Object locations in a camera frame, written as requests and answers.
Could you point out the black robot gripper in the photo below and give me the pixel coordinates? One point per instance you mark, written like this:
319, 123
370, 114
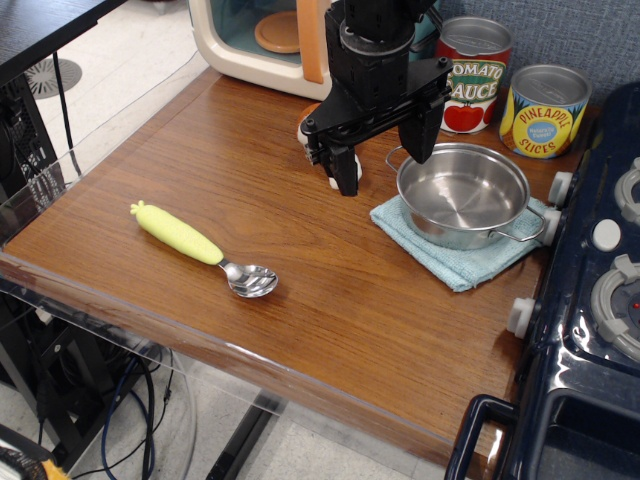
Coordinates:
376, 85

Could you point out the spoon with yellow-green handle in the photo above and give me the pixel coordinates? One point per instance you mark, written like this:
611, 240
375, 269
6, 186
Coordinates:
246, 281

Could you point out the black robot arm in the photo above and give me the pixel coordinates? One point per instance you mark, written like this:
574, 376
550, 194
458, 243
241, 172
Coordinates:
376, 86

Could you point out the plush mushroom toy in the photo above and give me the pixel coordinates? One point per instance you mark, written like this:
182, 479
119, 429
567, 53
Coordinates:
303, 138

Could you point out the stainless steel pot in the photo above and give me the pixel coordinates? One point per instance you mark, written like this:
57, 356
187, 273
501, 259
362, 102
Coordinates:
465, 197

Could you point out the tomato sauce can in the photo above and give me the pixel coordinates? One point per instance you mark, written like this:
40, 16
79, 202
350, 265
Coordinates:
480, 50

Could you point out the teal toy microwave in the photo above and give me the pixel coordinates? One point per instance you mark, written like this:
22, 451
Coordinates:
309, 48

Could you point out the light blue folded cloth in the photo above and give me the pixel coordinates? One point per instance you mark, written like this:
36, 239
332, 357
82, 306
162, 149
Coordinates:
460, 270

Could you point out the orange toy plate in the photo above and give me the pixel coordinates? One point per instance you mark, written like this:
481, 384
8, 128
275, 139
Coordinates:
278, 33

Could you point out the pineapple slices can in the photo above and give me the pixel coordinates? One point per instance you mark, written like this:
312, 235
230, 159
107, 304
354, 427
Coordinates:
544, 110

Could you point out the dark blue toy stove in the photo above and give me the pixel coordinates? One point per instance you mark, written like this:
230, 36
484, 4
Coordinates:
576, 414

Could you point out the black table leg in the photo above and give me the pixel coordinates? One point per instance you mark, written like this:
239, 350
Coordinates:
240, 445

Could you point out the round floor vent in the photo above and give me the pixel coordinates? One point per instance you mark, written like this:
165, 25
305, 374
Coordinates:
47, 77

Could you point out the black side desk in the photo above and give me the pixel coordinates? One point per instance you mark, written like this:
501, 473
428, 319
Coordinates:
33, 30

